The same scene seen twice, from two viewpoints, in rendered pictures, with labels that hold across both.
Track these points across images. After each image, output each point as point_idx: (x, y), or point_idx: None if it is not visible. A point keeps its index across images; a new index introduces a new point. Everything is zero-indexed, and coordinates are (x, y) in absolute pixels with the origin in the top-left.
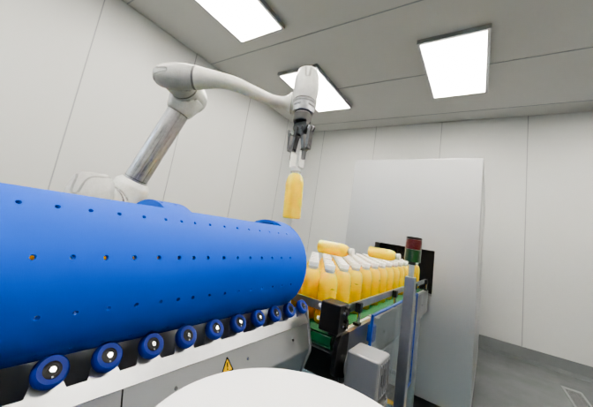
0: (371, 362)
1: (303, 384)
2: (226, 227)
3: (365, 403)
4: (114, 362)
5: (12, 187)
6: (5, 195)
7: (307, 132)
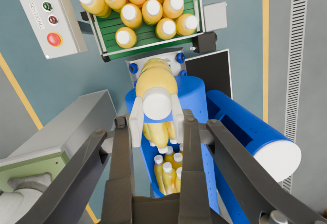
0: (222, 28)
1: (266, 152)
2: (208, 171)
3: (280, 144)
4: None
5: None
6: None
7: (245, 208)
